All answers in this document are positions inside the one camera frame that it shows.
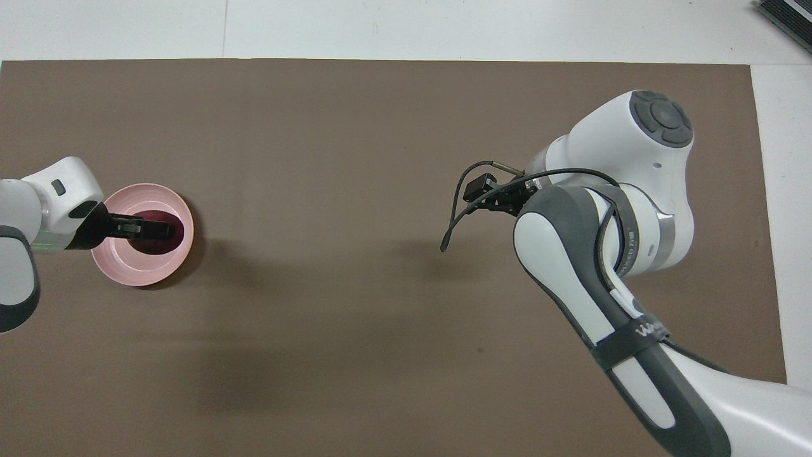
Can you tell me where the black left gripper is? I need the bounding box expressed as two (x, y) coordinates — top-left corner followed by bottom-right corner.
(66, 199), (176, 251)

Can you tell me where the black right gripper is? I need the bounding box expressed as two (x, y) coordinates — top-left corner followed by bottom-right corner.
(462, 172), (534, 217)

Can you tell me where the dark red apple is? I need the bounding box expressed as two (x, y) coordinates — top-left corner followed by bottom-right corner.
(132, 209), (185, 256)

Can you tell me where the pink plate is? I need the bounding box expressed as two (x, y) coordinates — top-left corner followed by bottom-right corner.
(90, 183), (195, 288)

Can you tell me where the brown table mat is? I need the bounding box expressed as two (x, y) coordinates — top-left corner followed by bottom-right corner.
(0, 58), (788, 457)

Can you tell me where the black ribbed device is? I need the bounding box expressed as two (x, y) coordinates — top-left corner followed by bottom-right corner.
(753, 0), (812, 37)

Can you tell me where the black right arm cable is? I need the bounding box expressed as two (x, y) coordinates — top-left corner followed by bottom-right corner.
(440, 160), (636, 305)

